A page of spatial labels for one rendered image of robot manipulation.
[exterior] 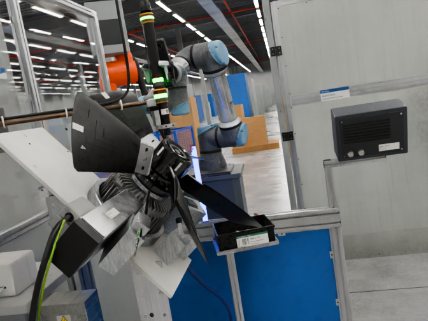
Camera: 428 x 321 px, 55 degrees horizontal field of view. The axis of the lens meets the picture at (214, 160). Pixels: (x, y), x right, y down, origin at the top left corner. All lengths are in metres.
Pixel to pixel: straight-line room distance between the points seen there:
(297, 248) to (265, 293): 0.25
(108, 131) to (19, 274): 0.58
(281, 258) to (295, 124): 1.51
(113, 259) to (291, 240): 0.90
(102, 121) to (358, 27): 2.36
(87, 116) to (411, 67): 2.54
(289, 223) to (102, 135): 0.92
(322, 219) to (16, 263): 1.13
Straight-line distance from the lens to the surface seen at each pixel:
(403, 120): 1.68
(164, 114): 1.36
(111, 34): 5.37
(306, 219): 1.74
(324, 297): 1.89
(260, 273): 1.84
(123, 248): 1.07
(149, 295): 1.34
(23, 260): 1.49
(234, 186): 2.04
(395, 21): 3.24
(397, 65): 3.22
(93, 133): 1.10
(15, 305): 1.42
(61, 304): 1.37
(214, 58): 1.88
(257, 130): 10.61
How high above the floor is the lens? 1.35
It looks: 8 degrees down
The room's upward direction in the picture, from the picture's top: 9 degrees counter-clockwise
